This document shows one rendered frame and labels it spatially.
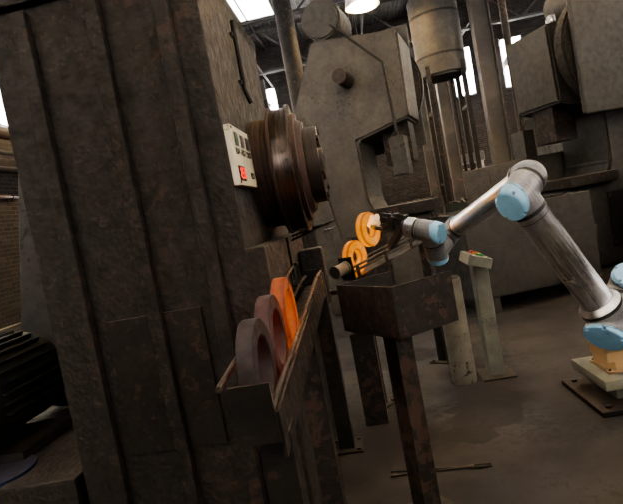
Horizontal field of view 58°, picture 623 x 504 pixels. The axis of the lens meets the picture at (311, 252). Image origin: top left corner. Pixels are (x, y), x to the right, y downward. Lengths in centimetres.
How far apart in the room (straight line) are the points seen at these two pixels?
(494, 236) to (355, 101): 162
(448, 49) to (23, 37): 949
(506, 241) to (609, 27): 210
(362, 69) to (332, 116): 45
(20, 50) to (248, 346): 124
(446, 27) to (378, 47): 624
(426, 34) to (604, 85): 611
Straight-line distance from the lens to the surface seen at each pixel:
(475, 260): 271
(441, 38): 1094
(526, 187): 197
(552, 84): 542
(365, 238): 248
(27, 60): 190
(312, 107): 491
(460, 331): 277
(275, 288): 135
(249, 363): 97
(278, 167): 189
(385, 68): 479
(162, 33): 174
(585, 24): 531
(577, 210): 452
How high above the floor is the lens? 93
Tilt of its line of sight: 4 degrees down
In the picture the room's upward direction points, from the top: 11 degrees counter-clockwise
